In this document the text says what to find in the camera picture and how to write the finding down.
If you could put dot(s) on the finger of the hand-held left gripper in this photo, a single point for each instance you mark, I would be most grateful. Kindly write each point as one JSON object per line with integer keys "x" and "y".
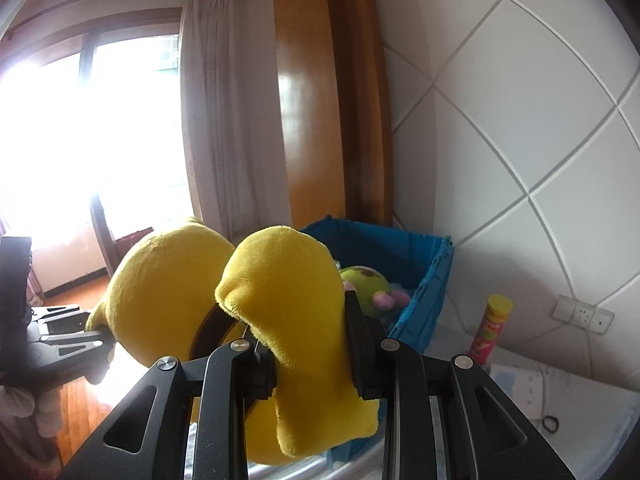
{"x": 70, "y": 355}
{"x": 62, "y": 320}

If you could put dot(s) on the red chips can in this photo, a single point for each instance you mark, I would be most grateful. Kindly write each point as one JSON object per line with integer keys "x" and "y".
{"x": 490, "y": 330}

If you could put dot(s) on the person's left hand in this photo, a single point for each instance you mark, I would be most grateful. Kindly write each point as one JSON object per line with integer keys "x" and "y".
{"x": 47, "y": 410}

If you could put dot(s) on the wooden wall trim panel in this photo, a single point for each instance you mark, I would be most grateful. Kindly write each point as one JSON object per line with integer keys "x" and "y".
{"x": 310, "y": 85}

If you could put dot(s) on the green and pink plush toy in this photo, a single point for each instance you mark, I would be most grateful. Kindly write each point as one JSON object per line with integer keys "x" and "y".
{"x": 367, "y": 285}

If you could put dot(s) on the white curtain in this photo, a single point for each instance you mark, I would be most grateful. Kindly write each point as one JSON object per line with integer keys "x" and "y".
{"x": 220, "y": 110}

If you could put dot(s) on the white and blue booklet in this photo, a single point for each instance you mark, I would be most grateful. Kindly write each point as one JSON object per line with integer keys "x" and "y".
{"x": 520, "y": 385}

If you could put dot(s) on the blue plastic crate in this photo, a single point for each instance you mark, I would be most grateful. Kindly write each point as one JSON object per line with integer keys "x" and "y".
{"x": 425, "y": 280}

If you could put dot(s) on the large window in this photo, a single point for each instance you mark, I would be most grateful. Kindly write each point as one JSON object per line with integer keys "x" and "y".
{"x": 100, "y": 135}

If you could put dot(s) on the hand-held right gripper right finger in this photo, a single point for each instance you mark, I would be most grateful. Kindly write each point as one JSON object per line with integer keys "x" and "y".
{"x": 361, "y": 355}

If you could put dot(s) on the striped white bedsheet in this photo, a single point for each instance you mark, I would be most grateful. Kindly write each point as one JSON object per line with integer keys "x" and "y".
{"x": 575, "y": 450}

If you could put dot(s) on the white wall power socket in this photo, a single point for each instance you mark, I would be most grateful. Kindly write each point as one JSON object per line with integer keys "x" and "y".
{"x": 584, "y": 315}

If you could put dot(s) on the white round-hole wall socket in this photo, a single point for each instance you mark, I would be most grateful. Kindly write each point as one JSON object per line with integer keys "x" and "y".
{"x": 603, "y": 321}

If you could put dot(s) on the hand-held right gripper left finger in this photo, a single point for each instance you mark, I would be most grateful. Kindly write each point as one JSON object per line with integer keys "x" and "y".
{"x": 225, "y": 385}

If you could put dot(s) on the yellow plush toy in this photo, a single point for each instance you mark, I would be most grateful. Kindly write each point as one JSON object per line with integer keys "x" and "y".
{"x": 290, "y": 285}

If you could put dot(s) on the white wall light switch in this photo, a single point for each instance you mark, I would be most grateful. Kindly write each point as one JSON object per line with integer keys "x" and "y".
{"x": 564, "y": 308}

